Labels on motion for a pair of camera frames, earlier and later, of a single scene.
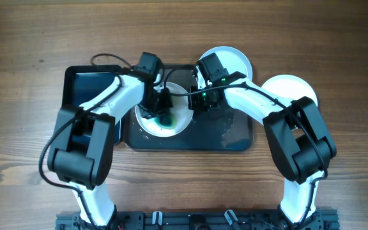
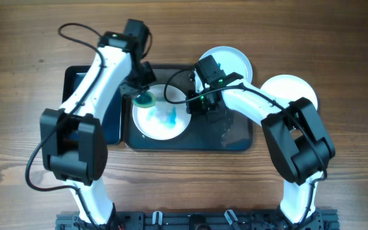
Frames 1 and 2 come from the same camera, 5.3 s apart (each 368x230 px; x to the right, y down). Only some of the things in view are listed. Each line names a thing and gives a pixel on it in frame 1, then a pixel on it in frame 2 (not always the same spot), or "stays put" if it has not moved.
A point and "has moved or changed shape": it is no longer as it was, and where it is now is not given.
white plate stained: x=291 y=87 stays put
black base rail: x=317 y=220 stays put
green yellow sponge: x=166 y=120 has moved or changed shape
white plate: x=183 y=115 stays put
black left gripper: x=167 y=104 -> x=151 y=77
